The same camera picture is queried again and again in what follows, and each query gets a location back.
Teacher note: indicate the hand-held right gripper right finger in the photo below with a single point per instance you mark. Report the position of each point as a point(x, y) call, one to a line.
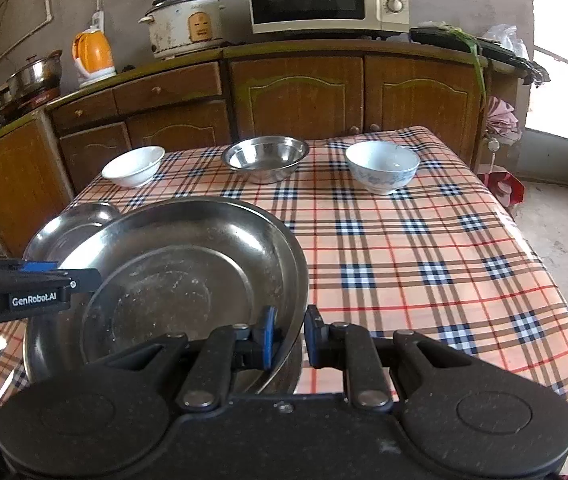
point(314, 340)

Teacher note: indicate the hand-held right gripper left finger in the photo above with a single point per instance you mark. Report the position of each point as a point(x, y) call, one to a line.
point(266, 340)

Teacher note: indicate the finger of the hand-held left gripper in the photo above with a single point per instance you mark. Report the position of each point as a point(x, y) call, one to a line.
point(38, 266)
point(28, 297)

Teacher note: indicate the medium steel plate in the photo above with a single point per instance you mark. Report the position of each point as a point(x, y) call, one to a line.
point(73, 225)

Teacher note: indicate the white shallow bowl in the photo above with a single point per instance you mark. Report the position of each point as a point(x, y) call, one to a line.
point(133, 162)

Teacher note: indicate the large steel plate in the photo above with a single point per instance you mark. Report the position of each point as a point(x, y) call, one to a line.
point(188, 215)

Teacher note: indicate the steel bowl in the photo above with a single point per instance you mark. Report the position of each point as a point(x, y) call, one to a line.
point(266, 157)

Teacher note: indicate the white blue-patterned bowl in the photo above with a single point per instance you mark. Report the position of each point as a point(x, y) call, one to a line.
point(383, 165)

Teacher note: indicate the light wooden cabinet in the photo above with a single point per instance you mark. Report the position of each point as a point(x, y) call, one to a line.
point(13, 180)

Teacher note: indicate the plaid tablecloth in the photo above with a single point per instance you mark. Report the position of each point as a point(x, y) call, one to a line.
point(414, 260)

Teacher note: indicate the red induction cooker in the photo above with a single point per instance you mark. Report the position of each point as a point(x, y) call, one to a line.
point(38, 99)

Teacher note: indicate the steel pot with lid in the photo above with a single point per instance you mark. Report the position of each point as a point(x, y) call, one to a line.
point(33, 75)

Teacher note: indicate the wooden cabinet with drawers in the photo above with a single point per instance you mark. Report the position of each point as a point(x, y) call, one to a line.
point(163, 92)

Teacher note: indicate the orange electric kettle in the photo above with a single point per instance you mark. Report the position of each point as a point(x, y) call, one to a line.
point(96, 57)

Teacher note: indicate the wooden two-door cabinet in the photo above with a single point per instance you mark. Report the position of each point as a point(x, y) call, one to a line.
point(309, 100)

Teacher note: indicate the red bag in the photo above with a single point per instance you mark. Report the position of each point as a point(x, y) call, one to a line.
point(506, 187)

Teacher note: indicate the white plug adapter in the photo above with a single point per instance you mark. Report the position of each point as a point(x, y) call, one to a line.
point(97, 20)

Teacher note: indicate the white rice cooker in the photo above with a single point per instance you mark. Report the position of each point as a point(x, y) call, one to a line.
point(178, 27)

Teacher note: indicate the pink cloth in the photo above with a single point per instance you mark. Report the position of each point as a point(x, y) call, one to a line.
point(504, 120)

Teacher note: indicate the green onion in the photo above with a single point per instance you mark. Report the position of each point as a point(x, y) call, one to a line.
point(479, 70)

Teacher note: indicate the black flat stove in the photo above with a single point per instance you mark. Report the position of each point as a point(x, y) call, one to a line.
point(439, 37)

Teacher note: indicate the clear plastic bag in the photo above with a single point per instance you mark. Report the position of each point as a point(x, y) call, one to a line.
point(506, 40)

